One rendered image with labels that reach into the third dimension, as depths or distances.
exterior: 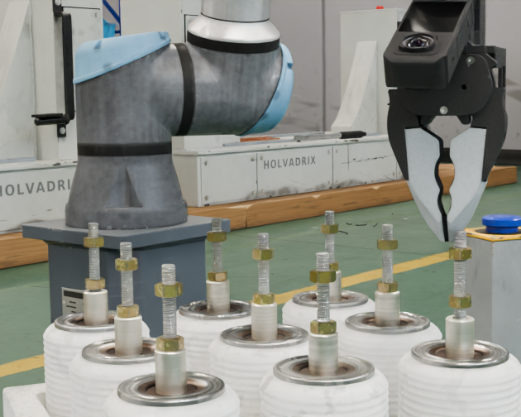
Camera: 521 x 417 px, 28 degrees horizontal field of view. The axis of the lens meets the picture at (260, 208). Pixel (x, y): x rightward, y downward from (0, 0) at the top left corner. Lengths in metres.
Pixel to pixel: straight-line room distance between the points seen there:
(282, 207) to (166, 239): 2.44
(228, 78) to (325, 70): 5.86
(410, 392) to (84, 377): 0.25
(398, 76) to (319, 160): 3.21
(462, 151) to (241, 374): 0.25
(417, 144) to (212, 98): 0.49
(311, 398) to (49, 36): 2.47
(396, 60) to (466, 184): 0.13
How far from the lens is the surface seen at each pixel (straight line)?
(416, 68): 0.72
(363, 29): 4.58
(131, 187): 1.23
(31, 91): 3.17
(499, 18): 6.45
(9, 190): 2.92
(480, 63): 0.80
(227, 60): 1.26
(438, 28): 0.76
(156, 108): 1.24
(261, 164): 3.66
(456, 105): 0.80
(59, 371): 0.94
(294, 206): 3.70
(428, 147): 0.81
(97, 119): 1.24
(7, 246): 2.84
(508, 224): 1.06
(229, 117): 1.28
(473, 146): 0.80
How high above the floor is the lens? 0.46
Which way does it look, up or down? 6 degrees down
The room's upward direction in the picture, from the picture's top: 1 degrees counter-clockwise
